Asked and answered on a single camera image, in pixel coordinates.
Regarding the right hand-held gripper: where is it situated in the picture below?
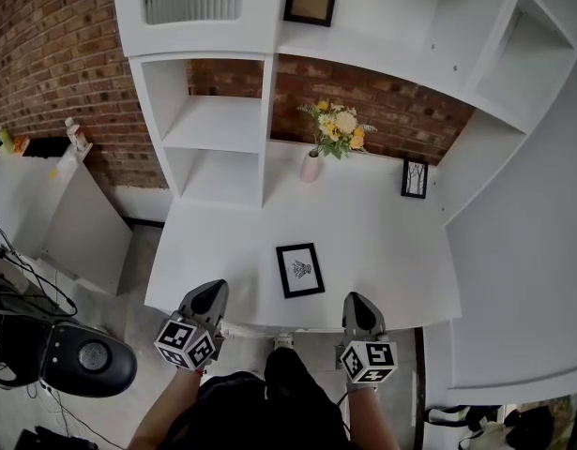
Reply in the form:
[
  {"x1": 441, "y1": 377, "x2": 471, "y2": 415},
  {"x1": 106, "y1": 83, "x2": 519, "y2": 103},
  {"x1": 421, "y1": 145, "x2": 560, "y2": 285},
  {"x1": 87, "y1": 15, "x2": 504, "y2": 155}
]
[{"x1": 335, "y1": 291, "x2": 399, "y2": 385}]

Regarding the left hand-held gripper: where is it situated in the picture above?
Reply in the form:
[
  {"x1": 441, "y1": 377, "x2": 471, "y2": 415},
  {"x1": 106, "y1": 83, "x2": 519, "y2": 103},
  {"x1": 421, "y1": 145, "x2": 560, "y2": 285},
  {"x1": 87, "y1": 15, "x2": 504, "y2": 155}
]
[{"x1": 153, "y1": 278, "x2": 230, "y2": 372}]

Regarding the black framed picture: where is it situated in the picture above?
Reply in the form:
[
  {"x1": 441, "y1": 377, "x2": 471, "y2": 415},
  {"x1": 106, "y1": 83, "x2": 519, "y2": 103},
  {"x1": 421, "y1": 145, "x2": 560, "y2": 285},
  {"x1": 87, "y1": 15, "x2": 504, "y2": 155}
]
[{"x1": 275, "y1": 242, "x2": 326, "y2": 300}]

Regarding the person's left forearm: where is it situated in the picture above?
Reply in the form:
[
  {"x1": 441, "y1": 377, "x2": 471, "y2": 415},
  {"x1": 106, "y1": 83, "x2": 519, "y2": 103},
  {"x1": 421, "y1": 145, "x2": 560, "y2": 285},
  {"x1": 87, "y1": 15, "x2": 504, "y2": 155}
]
[{"x1": 127, "y1": 369, "x2": 208, "y2": 450}]

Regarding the person's right forearm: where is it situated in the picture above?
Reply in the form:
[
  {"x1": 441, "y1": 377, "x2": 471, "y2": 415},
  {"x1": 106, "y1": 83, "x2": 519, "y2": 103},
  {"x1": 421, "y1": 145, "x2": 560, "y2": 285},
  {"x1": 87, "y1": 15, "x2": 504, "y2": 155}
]
[{"x1": 345, "y1": 387, "x2": 401, "y2": 450}]

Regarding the person's black clothing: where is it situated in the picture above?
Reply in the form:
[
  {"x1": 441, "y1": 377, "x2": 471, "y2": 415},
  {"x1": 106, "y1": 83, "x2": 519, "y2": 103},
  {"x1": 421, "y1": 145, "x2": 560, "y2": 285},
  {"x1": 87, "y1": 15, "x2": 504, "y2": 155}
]
[{"x1": 174, "y1": 346, "x2": 351, "y2": 450}]

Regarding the black office chair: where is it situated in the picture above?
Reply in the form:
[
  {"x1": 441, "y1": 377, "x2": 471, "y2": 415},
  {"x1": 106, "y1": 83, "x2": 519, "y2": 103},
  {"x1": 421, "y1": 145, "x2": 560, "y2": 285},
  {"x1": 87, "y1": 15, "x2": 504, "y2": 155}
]
[{"x1": 0, "y1": 306, "x2": 139, "y2": 398}]

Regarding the pink vase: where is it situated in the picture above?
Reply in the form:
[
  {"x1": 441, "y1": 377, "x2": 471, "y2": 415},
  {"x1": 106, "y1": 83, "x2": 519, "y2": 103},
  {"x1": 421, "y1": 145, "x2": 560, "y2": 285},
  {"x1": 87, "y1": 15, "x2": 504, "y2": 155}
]
[{"x1": 299, "y1": 149, "x2": 325, "y2": 184}]

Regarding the white side table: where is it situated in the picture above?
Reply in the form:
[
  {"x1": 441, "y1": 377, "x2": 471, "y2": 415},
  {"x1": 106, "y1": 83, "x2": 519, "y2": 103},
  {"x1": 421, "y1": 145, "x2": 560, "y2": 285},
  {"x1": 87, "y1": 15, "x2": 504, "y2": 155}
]
[{"x1": 0, "y1": 149, "x2": 134, "y2": 298}]

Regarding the white tote bag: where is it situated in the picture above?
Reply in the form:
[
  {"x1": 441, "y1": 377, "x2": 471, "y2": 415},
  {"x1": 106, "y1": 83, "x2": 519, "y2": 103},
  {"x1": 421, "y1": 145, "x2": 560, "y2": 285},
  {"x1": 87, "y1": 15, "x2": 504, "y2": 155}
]
[{"x1": 455, "y1": 418, "x2": 515, "y2": 450}]

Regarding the white hutch shelf unit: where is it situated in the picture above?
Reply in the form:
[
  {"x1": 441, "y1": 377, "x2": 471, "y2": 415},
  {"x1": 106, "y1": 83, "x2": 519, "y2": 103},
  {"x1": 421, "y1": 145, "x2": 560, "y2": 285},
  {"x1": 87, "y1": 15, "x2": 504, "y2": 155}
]
[{"x1": 112, "y1": 0, "x2": 577, "y2": 227}]

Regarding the yellow white flower bouquet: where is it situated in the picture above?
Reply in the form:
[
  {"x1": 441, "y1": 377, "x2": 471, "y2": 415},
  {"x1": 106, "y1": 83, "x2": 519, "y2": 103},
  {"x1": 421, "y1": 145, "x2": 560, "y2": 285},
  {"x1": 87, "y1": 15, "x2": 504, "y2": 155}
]
[{"x1": 296, "y1": 99, "x2": 379, "y2": 160}]

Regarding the black case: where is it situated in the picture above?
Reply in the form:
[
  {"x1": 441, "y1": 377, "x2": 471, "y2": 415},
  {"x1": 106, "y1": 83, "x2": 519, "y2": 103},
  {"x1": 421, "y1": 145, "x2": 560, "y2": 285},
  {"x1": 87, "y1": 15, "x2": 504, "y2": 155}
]
[{"x1": 14, "y1": 423, "x2": 100, "y2": 450}]

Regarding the white bottle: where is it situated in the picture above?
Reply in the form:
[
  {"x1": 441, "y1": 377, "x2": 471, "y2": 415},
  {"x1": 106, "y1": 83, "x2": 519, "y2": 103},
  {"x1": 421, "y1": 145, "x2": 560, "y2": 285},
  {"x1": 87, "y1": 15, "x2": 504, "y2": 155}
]
[{"x1": 63, "y1": 116, "x2": 91, "y2": 153}]

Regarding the black flat board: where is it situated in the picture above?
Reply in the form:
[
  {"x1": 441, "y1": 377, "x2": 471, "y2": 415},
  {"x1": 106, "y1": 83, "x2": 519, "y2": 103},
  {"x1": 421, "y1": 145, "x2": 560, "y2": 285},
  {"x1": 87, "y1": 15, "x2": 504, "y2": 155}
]
[{"x1": 23, "y1": 135, "x2": 72, "y2": 159}]

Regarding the black strap bag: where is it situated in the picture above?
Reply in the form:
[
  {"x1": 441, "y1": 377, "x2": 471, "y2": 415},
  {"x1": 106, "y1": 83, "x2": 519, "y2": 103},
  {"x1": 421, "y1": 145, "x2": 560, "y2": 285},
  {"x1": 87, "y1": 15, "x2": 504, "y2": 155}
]
[{"x1": 425, "y1": 404, "x2": 506, "y2": 434}]

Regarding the black tree print picture frame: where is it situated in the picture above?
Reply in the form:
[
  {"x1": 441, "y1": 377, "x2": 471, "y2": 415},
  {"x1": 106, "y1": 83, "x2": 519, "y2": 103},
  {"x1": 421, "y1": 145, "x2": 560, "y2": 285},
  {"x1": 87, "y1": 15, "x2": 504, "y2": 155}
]
[{"x1": 400, "y1": 157, "x2": 430, "y2": 201}]

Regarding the black floor cable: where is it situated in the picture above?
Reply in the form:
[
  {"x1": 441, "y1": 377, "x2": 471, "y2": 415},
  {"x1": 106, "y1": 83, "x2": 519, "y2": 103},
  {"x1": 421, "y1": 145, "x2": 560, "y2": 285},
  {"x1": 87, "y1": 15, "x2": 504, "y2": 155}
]
[{"x1": 33, "y1": 385, "x2": 126, "y2": 450}]

